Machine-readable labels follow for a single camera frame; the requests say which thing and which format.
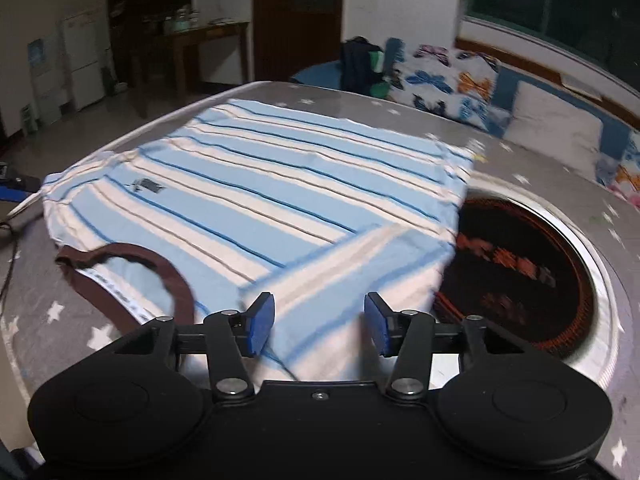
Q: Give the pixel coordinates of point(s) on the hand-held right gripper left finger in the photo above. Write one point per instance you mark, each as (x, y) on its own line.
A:
(260, 325)

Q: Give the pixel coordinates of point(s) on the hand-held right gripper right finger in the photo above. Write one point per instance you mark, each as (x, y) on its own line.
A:
(377, 325)

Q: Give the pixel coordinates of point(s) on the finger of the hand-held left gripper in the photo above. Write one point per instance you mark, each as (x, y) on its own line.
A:
(12, 187)

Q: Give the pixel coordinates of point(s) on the blue white striped shirt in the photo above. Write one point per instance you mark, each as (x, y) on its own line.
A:
(250, 175)

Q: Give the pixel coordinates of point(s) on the white refrigerator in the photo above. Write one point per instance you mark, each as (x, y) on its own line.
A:
(85, 60)

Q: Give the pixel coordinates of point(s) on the round black induction cooktop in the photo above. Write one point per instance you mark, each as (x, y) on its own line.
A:
(525, 270)

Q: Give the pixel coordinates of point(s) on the teal jar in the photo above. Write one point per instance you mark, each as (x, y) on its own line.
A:
(181, 21)

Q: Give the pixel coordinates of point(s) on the butterfly print pillow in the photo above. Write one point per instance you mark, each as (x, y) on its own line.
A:
(625, 170)
(440, 85)

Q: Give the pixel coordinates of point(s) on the brown wooden desk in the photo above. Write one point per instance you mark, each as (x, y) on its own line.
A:
(210, 32)

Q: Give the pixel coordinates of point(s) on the dark blue backpack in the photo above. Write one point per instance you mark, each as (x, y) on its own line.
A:
(357, 65)

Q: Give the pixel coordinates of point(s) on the beige plain pillow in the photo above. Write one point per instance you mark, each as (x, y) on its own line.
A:
(555, 125)

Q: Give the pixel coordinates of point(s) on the brown wooden door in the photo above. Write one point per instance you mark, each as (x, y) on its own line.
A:
(300, 35)

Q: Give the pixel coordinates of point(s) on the brown wooden ledge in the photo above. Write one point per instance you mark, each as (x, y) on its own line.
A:
(530, 71)

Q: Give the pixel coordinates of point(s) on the grey book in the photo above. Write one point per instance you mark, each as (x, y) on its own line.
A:
(582, 86)

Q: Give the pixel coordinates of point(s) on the green framed window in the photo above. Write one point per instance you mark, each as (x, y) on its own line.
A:
(550, 10)

